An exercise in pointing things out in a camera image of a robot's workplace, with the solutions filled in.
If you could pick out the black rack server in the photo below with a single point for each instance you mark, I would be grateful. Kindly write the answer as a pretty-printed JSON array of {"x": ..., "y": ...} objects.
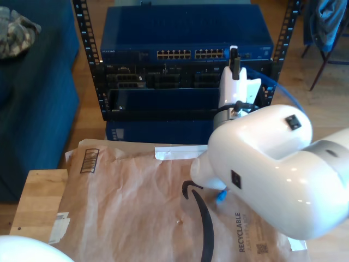
[{"x": 169, "y": 69}]

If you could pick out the black rack shelf tray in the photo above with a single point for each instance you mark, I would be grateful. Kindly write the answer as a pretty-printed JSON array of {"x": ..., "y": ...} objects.
[{"x": 163, "y": 114}]

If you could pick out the dark blue flat device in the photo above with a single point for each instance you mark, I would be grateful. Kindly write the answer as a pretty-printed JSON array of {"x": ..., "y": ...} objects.
[{"x": 163, "y": 131}]

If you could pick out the dark metal chair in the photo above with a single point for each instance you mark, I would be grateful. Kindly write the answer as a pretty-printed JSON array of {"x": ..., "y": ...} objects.
[{"x": 338, "y": 63}]

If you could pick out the brown paper mailer bag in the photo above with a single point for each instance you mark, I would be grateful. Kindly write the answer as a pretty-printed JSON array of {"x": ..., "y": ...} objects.
[{"x": 122, "y": 204}]

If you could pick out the short white tape strip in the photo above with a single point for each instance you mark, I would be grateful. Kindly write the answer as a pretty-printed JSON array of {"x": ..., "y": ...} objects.
[{"x": 298, "y": 244}]

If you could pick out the blue sofa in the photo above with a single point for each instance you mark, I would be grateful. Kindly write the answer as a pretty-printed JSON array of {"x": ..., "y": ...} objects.
[{"x": 32, "y": 109}]

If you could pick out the camouflage cloth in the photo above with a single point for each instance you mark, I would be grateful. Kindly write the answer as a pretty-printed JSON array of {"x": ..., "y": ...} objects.
[{"x": 16, "y": 35}]

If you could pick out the white shipping label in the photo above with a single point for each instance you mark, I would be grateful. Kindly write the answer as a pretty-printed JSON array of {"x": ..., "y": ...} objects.
[{"x": 59, "y": 229}]

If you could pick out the blue network switch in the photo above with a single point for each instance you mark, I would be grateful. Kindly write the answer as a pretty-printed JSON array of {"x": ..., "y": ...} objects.
[{"x": 185, "y": 27}]

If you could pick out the black rack frame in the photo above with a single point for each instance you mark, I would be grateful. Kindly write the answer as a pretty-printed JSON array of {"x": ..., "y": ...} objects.
[{"x": 87, "y": 32}]

